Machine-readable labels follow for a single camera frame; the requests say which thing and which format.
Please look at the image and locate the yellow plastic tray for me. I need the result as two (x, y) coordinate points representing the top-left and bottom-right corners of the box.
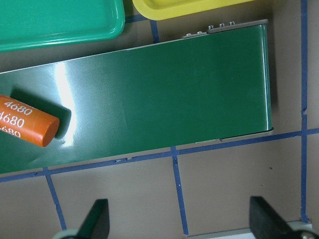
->
(133, 0), (246, 20)

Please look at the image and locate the green plastic tray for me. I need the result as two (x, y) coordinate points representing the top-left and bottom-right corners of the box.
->
(0, 0), (125, 52)

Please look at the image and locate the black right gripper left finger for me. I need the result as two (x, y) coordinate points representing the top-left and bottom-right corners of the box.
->
(76, 199), (110, 239)

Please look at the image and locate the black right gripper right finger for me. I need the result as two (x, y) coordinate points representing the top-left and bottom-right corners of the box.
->
(249, 196), (299, 239)

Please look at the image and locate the green conveyor belt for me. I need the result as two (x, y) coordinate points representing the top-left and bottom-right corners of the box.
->
(0, 20), (273, 173)

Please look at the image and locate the orange 4680 cylinder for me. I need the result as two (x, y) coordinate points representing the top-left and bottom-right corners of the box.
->
(0, 95), (60, 147)

